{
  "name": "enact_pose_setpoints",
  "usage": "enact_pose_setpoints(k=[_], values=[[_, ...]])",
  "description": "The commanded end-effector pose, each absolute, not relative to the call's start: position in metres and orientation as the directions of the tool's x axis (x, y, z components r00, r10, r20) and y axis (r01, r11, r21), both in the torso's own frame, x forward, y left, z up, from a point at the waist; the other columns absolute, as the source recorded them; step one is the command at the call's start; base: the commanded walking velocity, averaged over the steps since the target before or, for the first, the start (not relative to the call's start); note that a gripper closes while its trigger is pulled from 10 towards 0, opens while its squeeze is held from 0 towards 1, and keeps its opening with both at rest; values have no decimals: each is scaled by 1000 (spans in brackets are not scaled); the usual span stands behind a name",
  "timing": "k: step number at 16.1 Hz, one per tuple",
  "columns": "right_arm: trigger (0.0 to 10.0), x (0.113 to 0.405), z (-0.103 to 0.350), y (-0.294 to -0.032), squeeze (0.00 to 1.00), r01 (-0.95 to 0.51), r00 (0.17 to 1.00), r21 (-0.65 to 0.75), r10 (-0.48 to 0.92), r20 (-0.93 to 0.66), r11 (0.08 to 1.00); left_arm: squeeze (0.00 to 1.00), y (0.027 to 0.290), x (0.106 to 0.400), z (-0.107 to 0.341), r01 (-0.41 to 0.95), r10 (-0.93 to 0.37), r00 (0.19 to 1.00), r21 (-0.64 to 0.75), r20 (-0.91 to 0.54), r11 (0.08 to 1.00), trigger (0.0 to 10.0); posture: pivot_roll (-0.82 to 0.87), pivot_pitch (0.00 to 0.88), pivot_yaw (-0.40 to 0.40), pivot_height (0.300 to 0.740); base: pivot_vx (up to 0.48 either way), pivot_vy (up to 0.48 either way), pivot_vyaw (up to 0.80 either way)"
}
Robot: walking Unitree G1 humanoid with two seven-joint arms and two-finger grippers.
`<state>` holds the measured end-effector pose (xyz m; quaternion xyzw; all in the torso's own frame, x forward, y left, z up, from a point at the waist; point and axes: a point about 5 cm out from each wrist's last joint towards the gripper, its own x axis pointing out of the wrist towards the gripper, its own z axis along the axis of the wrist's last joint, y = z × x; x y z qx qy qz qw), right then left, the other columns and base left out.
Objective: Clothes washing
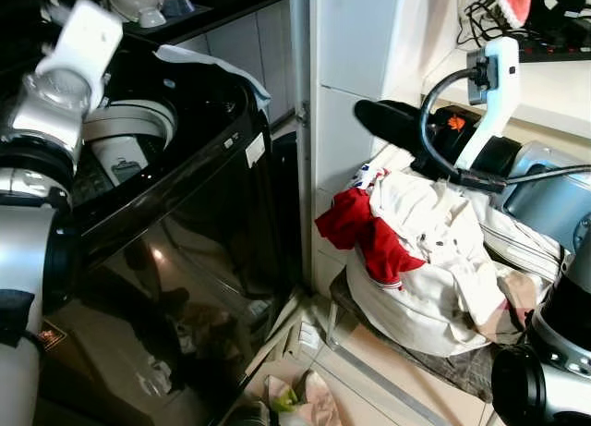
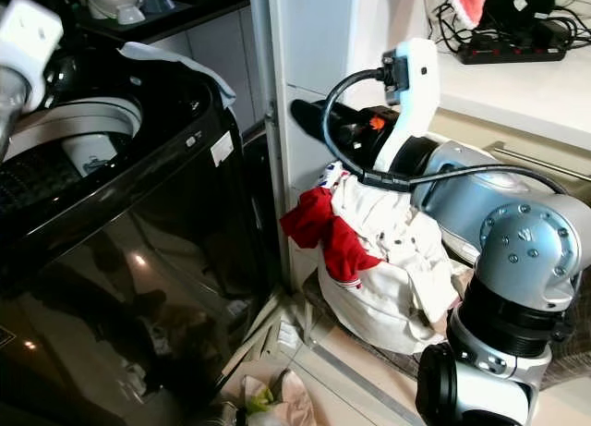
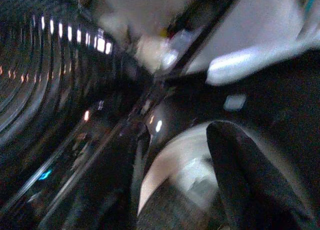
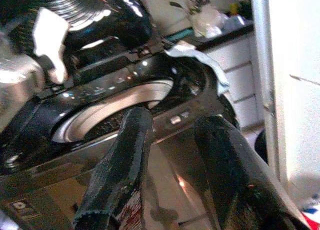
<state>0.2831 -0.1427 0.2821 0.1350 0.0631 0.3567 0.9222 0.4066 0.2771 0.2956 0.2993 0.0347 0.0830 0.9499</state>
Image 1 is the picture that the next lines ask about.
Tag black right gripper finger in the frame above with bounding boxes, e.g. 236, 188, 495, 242
358, 116, 435, 157
354, 99, 433, 136

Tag black washing machine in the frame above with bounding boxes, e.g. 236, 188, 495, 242
0, 40, 308, 426

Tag small patterned white cloth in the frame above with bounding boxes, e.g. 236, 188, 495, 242
352, 162, 390, 192

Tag white cabinet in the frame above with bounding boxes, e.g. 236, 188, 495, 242
288, 0, 591, 299

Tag white garment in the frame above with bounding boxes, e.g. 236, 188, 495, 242
369, 167, 518, 331

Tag red garment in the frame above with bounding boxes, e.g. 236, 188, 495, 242
314, 187, 428, 289

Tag black power strip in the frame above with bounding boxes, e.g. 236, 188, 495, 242
519, 32, 591, 64

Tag white washer sticker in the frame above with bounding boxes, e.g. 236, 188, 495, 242
244, 132, 268, 167

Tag black charger block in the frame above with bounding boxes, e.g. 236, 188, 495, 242
539, 0, 591, 39

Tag white laundry bag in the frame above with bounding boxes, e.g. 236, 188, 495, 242
344, 163, 567, 359

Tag pale cloth on washer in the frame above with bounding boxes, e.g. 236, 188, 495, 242
152, 44, 272, 110

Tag dark kitchen counter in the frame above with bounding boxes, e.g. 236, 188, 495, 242
118, 0, 291, 48

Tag grey floor mat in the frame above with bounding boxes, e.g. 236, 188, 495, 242
327, 269, 501, 401

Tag pink green crumpled cloth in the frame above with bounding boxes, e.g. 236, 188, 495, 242
262, 369, 344, 426

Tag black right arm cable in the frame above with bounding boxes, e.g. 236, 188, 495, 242
419, 67, 591, 193

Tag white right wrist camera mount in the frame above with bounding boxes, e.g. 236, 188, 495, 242
456, 36, 521, 174

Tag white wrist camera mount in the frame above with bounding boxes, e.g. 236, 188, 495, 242
456, 36, 521, 174
37, 0, 125, 87

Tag black cable bundle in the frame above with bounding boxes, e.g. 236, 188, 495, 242
456, 0, 520, 55

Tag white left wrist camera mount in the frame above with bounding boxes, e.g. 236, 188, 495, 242
37, 0, 125, 87

